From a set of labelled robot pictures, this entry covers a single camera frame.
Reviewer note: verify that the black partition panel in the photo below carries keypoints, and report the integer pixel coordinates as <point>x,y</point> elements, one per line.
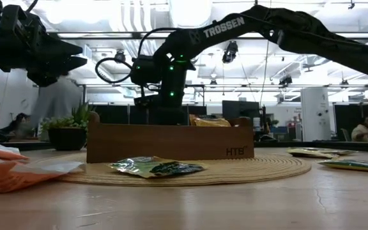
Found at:
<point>113,115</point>
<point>343,118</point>

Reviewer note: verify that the potted green succulent plant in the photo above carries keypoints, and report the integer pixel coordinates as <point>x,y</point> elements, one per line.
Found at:
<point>67,139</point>

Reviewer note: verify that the person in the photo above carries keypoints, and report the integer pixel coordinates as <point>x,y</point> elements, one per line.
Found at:
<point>19,123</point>
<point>56,102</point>
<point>364,129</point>

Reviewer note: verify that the white column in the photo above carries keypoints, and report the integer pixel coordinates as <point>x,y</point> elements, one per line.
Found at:
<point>315,115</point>

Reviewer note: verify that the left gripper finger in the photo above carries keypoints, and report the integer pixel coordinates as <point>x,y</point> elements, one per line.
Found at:
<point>56,70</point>
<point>59,48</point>

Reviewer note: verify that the round woven placemat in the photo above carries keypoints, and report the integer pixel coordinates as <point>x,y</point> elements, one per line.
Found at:
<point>251,171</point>

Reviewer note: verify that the black ceiling spotlight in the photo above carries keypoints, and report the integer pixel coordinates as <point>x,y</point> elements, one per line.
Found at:
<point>119,56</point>
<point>230,51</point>

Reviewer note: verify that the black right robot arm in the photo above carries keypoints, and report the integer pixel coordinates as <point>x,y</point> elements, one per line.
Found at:
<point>283,25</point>

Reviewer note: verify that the black monitor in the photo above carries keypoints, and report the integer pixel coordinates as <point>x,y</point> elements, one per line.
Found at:
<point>240,110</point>

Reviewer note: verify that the wooden tea box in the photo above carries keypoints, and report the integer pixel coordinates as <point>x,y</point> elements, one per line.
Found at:
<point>171,143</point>

